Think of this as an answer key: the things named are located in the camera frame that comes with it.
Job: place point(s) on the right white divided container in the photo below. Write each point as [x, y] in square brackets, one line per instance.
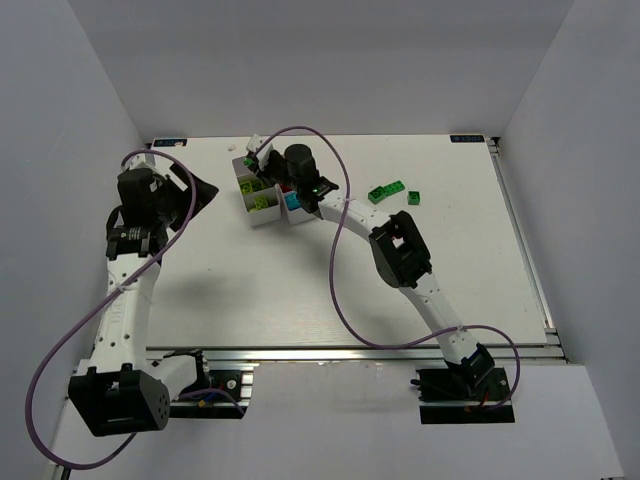
[295, 217]

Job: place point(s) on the white divided container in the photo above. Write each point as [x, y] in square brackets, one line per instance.
[261, 217]
[295, 217]

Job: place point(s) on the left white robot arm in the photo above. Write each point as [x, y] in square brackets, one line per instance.
[121, 391]

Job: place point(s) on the dark green square lego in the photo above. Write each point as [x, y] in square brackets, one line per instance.
[413, 198]

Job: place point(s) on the left blue table label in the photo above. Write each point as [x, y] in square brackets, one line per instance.
[169, 142]

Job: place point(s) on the right blue table label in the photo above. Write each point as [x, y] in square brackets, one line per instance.
[466, 138]

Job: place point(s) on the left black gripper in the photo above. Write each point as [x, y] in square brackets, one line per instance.
[181, 193]

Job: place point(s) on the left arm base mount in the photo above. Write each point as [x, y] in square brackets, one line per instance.
[216, 393]

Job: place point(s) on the left white divided container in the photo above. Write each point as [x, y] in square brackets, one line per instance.
[261, 217]

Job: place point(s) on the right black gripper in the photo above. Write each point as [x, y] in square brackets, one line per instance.
[267, 163]

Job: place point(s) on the lime square lego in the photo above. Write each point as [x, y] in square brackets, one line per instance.
[246, 187]
[258, 185]

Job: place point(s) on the blue table label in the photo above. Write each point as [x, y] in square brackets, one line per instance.
[169, 142]
[466, 138]

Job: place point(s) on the long dark green lego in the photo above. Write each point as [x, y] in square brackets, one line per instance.
[381, 192]

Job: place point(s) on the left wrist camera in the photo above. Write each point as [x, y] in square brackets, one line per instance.
[142, 161]

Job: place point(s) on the pale lime small lego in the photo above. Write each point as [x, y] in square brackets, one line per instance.
[261, 203]

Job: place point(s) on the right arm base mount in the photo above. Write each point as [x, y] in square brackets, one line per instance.
[445, 400]

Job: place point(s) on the long cyan lego brick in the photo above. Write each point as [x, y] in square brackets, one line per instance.
[291, 200]

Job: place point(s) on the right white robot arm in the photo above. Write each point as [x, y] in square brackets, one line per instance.
[401, 256]

